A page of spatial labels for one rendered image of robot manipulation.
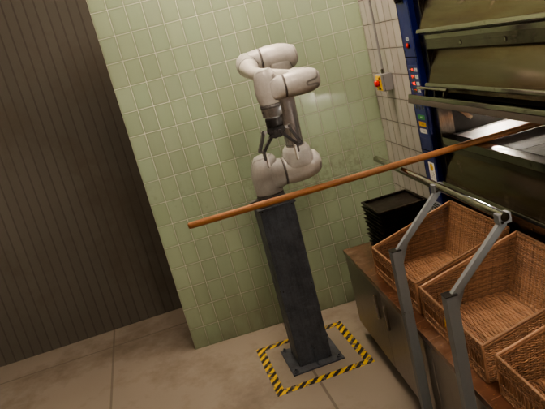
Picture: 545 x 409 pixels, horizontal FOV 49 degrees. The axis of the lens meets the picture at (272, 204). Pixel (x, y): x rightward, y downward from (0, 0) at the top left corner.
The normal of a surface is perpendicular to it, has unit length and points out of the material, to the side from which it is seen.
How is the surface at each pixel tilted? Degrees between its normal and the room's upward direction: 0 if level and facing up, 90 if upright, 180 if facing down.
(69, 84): 90
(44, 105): 90
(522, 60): 70
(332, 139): 90
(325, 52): 90
